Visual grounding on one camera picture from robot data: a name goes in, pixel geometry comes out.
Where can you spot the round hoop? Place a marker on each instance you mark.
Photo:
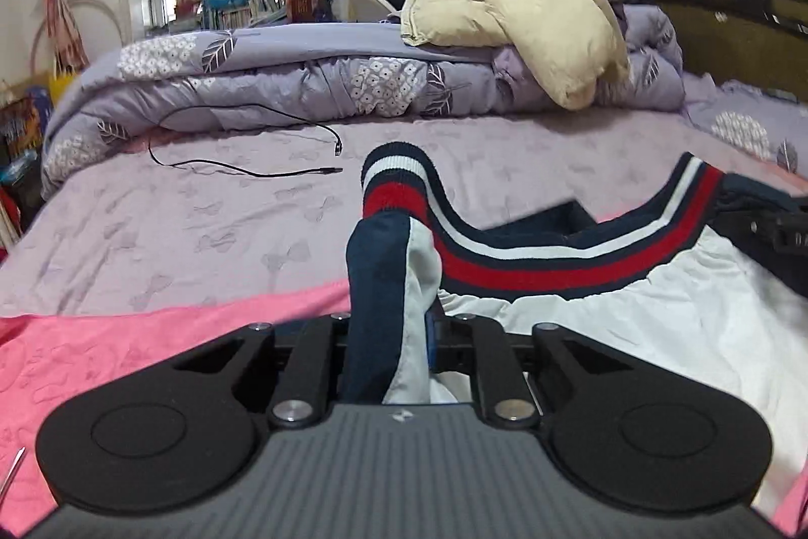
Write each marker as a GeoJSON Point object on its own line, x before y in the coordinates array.
{"type": "Point", "coordinates": [94, 5]}

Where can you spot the cream puffer jacket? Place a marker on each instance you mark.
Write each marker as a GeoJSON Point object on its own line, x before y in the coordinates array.
{"type": "Point", "coordinates": [505, 2]}

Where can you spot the pink rabbit print blanket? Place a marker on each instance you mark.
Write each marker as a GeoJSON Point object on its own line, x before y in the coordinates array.
{"type": "Point", "coordinates": [126, 337]}

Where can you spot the yellow bag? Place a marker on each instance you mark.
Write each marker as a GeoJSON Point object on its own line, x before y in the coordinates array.
{"type": "Point", "coordinates": [62, 85]}

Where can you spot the orange plush toy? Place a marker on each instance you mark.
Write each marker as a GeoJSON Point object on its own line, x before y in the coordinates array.
{"type": "Point", "coordinates": [188, 2]}

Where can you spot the row of books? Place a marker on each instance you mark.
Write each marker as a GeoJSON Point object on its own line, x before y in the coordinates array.
{"type": "Point", "coordinates": [240, 16]}

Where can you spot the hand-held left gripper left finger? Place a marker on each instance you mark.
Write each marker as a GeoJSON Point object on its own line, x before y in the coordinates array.
{"type": "Point", "coordinates": [328, 349]}

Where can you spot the brown bed headboard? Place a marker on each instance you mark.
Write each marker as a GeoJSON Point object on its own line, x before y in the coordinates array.
{"type": "Point", "coordinates": [726, 27]}

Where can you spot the white and navy jacket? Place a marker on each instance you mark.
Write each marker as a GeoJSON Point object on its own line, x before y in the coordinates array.
{"type": "Point", "coordinates": [631, 324]}

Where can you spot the purple floral pillow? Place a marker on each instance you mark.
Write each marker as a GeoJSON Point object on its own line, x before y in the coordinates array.
{"type": "Point", "coordinates": [745, 122]}

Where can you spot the red brown box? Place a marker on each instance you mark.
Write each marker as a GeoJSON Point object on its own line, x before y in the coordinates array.
{"type": "Point", "coordinates": [301, 1]}

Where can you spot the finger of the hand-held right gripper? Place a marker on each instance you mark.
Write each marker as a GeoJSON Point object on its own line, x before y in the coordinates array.
{"type": "Point", "coordinates": [776, 233]}

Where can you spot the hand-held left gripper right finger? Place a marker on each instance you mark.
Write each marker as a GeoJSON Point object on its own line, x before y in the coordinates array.
{"type": "Point", "coordinates": [433, 340]}

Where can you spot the purple floral quilt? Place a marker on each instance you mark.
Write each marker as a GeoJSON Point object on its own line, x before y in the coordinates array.
{"type": "Point", "coordinates": [303, 53]}

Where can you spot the pile of colourful boxes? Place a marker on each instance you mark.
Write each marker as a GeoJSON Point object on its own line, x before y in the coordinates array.
{"type": "Point", "coordinates": [22, 135]}

